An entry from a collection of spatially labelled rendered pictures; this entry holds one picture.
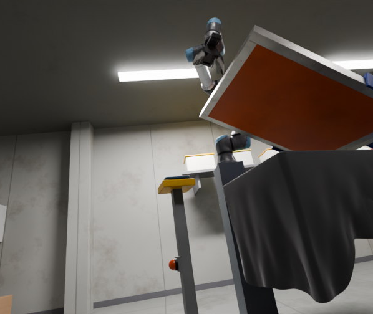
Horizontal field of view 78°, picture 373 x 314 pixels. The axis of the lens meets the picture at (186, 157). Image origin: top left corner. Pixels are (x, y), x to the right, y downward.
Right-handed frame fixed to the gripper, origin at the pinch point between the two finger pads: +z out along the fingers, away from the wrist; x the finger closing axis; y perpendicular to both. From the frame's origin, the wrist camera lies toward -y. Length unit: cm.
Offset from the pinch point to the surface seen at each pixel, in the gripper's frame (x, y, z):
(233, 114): -21.6, 16.4, 8.4
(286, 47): -19.9, -28.6, 8.2
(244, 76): -13.9, -9.2, 7.6
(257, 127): -37.1, 18.5, 10.2
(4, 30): 181, 133, -100
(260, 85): -21.9, -8.6, 8.4
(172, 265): 0, 11, 85
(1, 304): 136, 303, 162
